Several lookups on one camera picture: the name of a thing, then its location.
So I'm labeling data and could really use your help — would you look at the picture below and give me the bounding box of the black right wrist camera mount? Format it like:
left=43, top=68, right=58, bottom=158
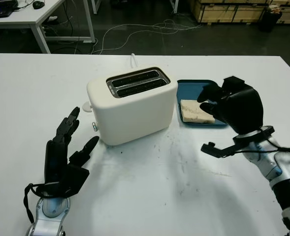
left=200, top=125, right=275, bottom=158

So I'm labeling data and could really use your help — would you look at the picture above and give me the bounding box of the cream white two-slot toaster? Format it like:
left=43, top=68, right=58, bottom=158
left=86, top=64, right=178, bottom=146

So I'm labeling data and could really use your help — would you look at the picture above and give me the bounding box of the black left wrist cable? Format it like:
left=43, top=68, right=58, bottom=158
left=24, top=183, right=46, bottom=223

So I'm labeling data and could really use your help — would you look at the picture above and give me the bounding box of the white office desk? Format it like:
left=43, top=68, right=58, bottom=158
left=0, top=0, right=96, bottom=54

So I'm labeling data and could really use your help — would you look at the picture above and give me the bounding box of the large wooden crate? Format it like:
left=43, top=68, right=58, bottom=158
left=193, top=0, right=267, bottom=25

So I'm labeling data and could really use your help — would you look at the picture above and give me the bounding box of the slice of white bread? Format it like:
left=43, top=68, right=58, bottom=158
left=180, top=99, right=216, bottom=123

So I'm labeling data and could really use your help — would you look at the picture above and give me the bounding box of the blue plastic tray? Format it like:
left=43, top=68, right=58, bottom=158
left=175, top=79, right=230, bottom=128

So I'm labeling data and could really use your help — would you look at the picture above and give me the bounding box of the white cable on floor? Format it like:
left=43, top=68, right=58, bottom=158
left=92, top=19, right=202, bottom=55

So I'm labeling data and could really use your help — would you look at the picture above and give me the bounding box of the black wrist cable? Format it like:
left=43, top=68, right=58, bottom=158
left=233, top=137, right=290, bottom=155
left=24, top=183, right=46, bottom=223

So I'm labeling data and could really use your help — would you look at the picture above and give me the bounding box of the black waste bin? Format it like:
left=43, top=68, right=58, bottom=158
left=258, top=5, right=283, bottom=32

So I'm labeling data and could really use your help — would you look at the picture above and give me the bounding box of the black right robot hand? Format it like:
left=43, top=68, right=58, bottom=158
left=197, top=76, right=265, bottom=135

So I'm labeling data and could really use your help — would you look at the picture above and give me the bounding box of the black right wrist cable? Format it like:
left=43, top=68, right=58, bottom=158
left=233, top=137, right=290, bottom=155

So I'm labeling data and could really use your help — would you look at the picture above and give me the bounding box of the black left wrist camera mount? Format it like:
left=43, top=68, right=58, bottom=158
left=33, top=164, right=90, bottom=199

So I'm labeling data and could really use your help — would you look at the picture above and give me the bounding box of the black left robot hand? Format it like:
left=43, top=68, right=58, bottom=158
left=44, top=106, right=100, bottom=185

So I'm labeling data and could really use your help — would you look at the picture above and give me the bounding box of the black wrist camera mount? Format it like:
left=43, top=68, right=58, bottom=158
left=200, top=125, right=275, bottom=158
left=33, top=164, right=90, bottom=199

